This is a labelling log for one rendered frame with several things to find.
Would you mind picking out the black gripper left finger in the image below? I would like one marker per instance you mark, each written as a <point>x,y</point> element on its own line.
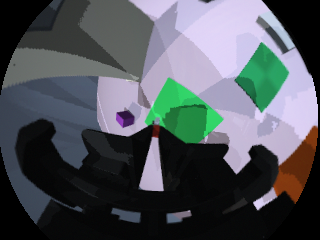
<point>131,149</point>

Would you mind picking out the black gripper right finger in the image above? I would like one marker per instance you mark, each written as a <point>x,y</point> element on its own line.
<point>175,155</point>

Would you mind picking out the purple cube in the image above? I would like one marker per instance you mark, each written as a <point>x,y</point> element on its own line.
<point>125,119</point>

